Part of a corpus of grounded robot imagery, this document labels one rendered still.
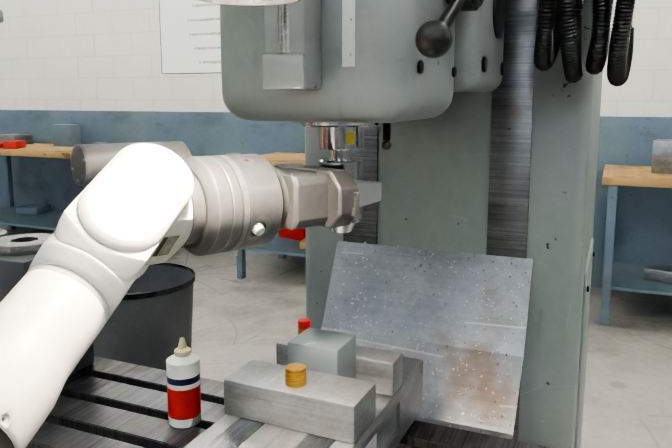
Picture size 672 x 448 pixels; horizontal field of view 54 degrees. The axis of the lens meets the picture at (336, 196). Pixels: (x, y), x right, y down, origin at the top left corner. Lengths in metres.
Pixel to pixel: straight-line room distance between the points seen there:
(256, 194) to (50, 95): 6.49
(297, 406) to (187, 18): 5.43
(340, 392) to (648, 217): 4.31
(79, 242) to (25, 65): 6.79
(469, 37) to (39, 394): 0.55
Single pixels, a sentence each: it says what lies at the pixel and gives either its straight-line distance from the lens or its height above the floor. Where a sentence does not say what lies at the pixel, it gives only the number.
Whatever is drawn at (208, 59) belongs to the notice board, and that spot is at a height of 1.65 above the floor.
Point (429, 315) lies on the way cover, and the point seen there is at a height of 1.00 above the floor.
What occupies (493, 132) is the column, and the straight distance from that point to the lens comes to 1.02.
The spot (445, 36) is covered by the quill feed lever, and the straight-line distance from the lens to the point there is 0.54.
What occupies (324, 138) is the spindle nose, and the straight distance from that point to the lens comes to 0.67.
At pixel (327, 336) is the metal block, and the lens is 0.75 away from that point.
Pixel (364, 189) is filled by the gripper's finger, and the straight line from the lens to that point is 0.67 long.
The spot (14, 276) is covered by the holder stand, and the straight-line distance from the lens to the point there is 0.97.
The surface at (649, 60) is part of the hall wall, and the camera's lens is 4.84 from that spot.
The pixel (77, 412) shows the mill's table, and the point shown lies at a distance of 0.95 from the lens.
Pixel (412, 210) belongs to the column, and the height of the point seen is 1.15.
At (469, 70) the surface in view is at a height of 1.36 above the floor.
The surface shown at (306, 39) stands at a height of 1.38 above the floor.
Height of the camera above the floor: 1.33
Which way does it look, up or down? 9 degrees down
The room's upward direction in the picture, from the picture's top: straight up
